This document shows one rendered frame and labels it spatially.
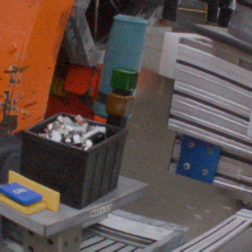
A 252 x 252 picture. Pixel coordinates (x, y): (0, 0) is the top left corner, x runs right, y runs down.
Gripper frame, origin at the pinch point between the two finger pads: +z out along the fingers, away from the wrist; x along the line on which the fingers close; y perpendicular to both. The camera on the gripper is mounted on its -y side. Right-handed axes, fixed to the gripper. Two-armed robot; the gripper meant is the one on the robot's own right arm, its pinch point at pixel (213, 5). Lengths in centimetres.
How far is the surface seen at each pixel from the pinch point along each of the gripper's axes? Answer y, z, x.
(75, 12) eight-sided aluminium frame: -8.1, 44.0, -20.4
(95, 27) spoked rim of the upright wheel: -17.0, 9.9, -30.9
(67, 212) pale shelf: -38, 90, 11
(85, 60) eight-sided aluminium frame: -23.1, 30.4, -21.0
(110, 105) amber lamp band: -24, 62, 3
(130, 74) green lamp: -17, 62, 5
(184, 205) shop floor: -83, -60, -19
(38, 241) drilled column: -49, 88, 3
